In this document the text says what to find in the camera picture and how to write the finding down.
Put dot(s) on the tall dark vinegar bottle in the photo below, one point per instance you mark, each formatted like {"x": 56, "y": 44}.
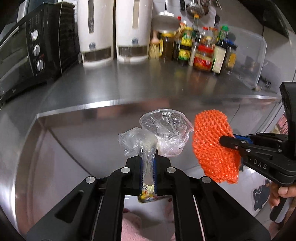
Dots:
{"x": 195, "y": 26}

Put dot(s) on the clear acrylic splash guard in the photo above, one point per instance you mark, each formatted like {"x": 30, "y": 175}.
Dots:
{"x": 250, "y": 56}

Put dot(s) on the dark soy sauce bottle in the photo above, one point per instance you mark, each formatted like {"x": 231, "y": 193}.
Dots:
{"x": 220, "y": 50}

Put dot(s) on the orange foam fruit net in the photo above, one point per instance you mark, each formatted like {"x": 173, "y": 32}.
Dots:
{"x": 219, "y": 163}

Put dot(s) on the small bristle brush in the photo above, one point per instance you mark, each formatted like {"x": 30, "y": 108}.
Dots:
{"x": 154, "y": 46}

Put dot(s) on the amber glass jar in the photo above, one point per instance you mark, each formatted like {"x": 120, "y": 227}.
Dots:
{"x": 166, "y": 47}

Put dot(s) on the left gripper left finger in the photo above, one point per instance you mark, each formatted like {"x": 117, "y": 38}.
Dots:
{"x": 121, "y": 182}

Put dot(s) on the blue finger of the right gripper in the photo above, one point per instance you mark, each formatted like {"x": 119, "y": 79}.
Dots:
{"x": 266, "y": 147}

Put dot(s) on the white rice dispenser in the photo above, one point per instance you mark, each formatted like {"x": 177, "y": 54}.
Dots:
{"x": 95, "y": 32}
{"x": 133, "y": 21}

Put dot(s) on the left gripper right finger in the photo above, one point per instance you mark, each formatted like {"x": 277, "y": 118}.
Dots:
{"x": 184, "y": 191}

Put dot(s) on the person's right hand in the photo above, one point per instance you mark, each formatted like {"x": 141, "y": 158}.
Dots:
{"x": 276, "y": 192}

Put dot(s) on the left white rice dispenser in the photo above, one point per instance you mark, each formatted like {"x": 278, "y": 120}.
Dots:
{"x": 95, "y": 32}

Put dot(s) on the right white rice dispenser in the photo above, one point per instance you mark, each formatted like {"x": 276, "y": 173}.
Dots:
{"x": 133, "y": 21}

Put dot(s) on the red lid chili sauce jar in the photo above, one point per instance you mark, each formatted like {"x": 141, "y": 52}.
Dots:
{"x": 203, "y": 59}

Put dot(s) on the clear plastic bag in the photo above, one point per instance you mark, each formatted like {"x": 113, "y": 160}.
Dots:
{"x": 162, "y": 132}

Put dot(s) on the black toaster oven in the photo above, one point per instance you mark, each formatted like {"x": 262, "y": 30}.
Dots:
{"x": 38, "y": 48}

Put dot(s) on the black lid spice jar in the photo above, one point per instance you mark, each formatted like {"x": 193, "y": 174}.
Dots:
{"x": 230, "y": 58}

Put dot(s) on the green label sauce bottle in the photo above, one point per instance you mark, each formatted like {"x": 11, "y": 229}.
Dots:
{"x": 185, "y": 46}

